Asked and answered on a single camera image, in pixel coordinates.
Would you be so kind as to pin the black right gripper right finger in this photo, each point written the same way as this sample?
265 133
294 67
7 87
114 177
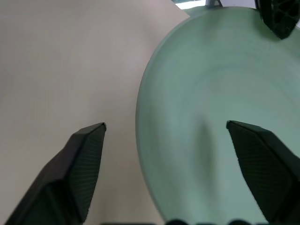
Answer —
269 168

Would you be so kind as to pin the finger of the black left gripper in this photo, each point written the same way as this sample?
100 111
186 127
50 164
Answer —
281 16

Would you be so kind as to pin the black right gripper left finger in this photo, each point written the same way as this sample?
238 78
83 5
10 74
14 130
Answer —
70 178

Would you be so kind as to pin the green plate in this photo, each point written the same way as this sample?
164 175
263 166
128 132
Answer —
211 70

